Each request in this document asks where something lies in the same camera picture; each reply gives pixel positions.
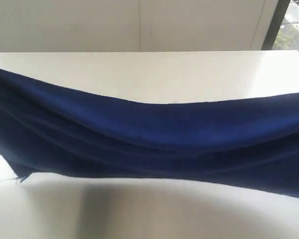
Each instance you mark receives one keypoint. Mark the blue microfibre cloth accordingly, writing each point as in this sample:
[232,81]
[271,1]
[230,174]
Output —
[250,143]

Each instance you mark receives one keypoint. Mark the dark window frame post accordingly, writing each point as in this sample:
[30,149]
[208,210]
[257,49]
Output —
[275,24]

